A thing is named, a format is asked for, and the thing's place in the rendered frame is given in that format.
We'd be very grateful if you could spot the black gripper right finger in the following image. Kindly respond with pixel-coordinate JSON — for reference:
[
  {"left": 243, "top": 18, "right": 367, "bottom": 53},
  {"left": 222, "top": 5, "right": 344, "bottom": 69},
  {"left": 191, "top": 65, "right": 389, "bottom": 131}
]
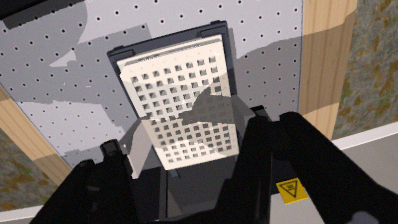
[{"left": 209, "top": 95, "right": 398, "bottom": 224}]

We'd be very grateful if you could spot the white multi-well plate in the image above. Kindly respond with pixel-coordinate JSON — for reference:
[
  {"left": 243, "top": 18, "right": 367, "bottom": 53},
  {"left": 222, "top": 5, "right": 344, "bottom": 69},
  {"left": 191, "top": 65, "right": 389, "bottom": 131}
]
[{"left": 117, "top": 34, "right": 239, "bottom": 170}]

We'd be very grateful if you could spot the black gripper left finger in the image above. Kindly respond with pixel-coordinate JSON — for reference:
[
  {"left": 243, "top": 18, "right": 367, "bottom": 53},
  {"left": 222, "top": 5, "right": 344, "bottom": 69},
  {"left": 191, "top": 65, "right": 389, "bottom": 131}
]
[{"left": 29, "top": 118, "right": 153, "bottom": 224}]

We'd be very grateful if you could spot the grey perforated plate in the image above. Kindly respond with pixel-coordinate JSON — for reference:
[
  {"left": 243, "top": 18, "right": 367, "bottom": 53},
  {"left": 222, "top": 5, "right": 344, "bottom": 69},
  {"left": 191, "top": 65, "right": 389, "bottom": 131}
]
[{"left": 0, "top": 0, "right": 305, "bottom": 170}]

